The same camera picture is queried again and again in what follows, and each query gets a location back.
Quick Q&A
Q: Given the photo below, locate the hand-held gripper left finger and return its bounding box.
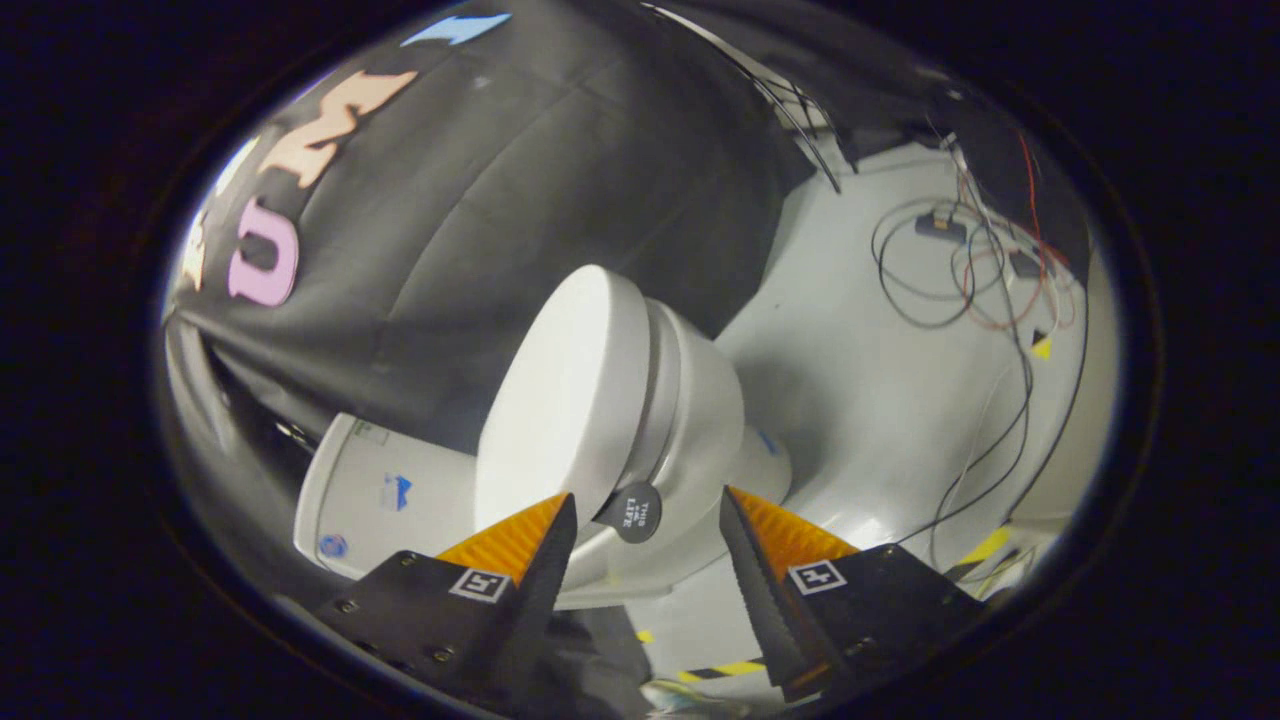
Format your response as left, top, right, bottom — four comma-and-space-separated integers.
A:
313, 492, 579, 716

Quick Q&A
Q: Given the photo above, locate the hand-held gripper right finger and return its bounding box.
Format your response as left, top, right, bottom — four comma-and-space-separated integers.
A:
718, 486, 989, 704

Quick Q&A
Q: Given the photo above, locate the white toilet lid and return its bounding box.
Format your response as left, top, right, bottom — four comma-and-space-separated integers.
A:
473, 264, 663, 544

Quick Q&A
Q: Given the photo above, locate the white toilet seat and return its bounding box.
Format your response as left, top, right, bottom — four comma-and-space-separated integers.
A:
618, 298, 689, 493

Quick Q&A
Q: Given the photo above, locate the yellow black floor tape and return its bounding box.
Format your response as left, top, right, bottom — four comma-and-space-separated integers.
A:
675, 658, 769, 684
945, 525, 1013, 583

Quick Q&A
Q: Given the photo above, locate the dark cloth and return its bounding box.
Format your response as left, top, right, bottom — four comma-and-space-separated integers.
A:
545, 605, 656, 719

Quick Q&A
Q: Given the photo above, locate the black backdrop cloth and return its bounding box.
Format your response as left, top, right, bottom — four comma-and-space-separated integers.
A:
160, 0, 1093, 611

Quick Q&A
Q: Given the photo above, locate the black tripod stand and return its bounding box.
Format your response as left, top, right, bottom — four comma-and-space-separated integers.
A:
645, 5, 843, 196

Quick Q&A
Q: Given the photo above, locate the tangle of thin floor cables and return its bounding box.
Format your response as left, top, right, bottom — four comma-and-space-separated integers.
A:
870, 125, 1093, 571

